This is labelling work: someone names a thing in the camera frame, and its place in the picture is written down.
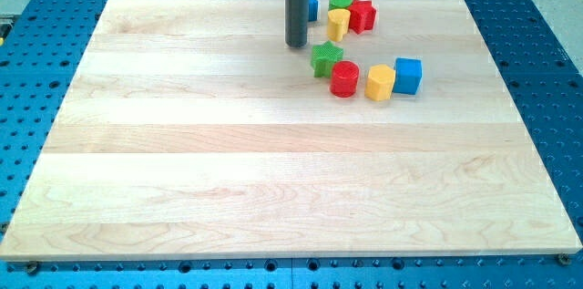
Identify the green star block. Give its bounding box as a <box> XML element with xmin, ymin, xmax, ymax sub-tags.
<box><xmin>310</xmin><ymin>41</ymin><xmax>343</xmax><ymax>77</ymax></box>

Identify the yellow heart block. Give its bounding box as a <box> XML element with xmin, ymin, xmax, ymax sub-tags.
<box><xmin>327</xmin><ymin>8</ymin><xmax>351</xmax><ymax>42</ymax></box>

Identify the red star block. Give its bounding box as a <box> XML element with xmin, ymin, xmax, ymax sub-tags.
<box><xmin>348</xmin><ymin>0</ymin><xmax>376</xmax><ymax>34</ymax></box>

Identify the red cylinder block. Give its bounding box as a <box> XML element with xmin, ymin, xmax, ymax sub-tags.
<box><xmin>330</xmin><ymin>60</ymin><xmax>360</xmax><ymax>98</ymax></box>

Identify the yellow hexagon block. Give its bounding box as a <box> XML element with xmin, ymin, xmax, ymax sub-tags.
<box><xmin>364</xmin><ymin>64</ymin><xmax>396</xmax><ymax>101</ymax></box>

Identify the wooden board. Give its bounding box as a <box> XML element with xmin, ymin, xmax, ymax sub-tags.
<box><xmin>1</xmin><ymin>0</ymin><xmax>581</xmax><ymax>262</ymax></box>

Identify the blue block behind rod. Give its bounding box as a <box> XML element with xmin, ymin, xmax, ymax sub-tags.
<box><xmin>308</xmin><ymin>0</ymin><xmax>319</xmax><ymax>22</ymax></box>

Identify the blue cube block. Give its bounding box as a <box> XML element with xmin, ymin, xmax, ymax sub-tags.
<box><xmin>393</xmin><ymin>57</ymin><xmax>423</xmax><ymax>95</ymax></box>

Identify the green cylinder block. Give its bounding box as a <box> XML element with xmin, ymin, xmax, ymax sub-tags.
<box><xmin>328</xmin><ymin>0</ymin><xmax>353</xmax><ymax>11</ymax></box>

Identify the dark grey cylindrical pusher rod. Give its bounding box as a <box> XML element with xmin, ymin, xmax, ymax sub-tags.
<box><xmin>285</xmin><ymin>0</ymin><xmax>309</xmax><ymax>48</ymax></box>

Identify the left board clamp screw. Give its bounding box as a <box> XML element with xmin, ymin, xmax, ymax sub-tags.
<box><xmin>24</xmin><ymin>261</ymin><xmax>41</xmax><ymax>275</ymax></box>

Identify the board clamp screw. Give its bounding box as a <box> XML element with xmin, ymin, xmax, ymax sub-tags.
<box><xmin>24</xmin><ymin>261</ymin><xmax>41</xmax><ymax>275</ymax></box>
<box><xmin>555</xmin><ymin>253</ymin><xmax>571</xmax><ymax>266</ymax></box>

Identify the right board clamp screw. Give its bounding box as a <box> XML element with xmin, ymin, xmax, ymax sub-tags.
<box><xmin>555</xmin><ymin>253</ymin><xmax>571</xmax><ymax>266</ymax></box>

